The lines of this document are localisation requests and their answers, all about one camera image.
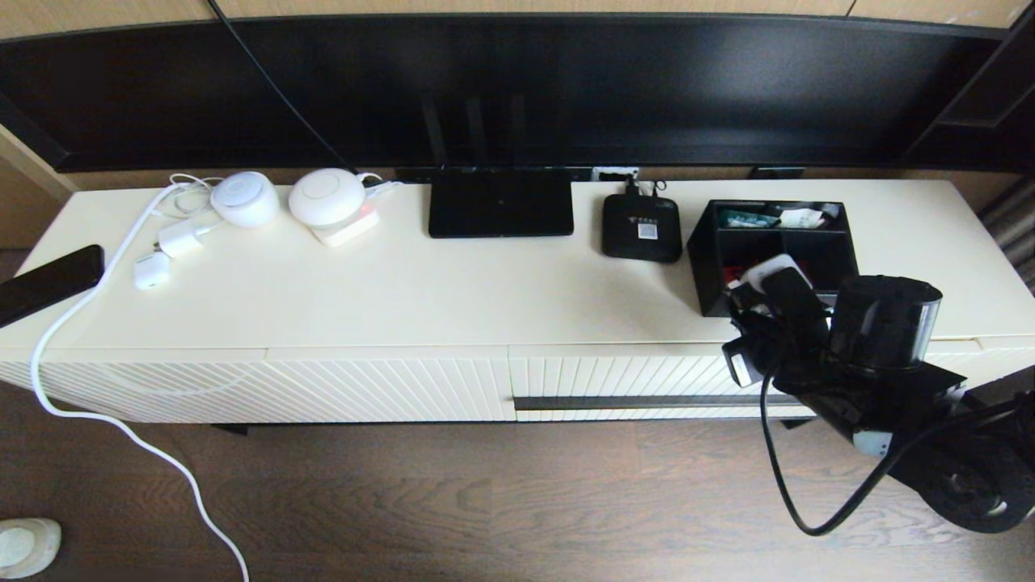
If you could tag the teal printed packet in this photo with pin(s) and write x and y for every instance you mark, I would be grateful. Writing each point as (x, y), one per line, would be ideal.
(748, 219)

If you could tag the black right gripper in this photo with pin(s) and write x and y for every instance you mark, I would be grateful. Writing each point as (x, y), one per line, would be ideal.
(796, 360)

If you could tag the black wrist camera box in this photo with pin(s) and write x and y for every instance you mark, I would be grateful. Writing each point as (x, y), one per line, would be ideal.
(742, 364)

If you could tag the white wall socket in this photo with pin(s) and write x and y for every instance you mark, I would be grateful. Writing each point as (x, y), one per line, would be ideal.
(614, 173)

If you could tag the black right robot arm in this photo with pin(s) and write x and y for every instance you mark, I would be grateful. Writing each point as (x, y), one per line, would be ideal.
(885, 323)

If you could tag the black organizer box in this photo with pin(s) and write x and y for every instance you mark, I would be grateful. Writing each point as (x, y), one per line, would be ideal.
(703, 267)

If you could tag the black set-top box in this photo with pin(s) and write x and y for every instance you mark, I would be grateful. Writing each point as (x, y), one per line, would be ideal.
(639, 246)

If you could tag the white sneaker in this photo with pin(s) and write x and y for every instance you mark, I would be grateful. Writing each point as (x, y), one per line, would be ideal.
(28, 550)

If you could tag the black smartphone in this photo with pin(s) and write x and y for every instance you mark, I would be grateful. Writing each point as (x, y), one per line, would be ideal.
(48, 283)

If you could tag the red green small packet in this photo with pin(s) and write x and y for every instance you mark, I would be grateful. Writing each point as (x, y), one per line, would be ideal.
(732, 279)

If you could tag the cream ribbed drawer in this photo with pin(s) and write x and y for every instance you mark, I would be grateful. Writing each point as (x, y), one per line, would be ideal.
(631, 372)

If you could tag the black side shelf unit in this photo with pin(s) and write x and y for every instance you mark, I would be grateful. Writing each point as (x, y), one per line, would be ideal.
(978, 105)

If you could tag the white round speaker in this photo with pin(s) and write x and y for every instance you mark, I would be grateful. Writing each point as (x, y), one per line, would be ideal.
(245, 198)

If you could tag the cream tv cabinet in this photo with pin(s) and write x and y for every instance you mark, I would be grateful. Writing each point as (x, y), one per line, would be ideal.
(404, 299)

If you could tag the white pink square base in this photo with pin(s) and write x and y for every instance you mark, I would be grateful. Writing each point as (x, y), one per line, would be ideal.
(352, 233)

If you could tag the black router with antennas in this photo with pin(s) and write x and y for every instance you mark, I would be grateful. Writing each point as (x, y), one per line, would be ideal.
(501, 210)

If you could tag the black television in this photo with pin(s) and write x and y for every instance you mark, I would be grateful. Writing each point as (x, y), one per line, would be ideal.
(647, 81)

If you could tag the black television foot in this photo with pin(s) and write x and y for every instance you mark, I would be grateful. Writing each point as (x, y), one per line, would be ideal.
(776, 172)

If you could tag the white charger plug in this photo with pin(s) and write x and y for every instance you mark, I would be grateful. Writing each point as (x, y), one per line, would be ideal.
(179, 240)

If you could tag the white dome device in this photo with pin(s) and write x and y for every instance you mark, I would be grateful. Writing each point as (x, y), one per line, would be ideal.
(326, 196)

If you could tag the white paper packet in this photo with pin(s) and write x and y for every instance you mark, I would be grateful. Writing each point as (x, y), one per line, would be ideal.
(804, 217)

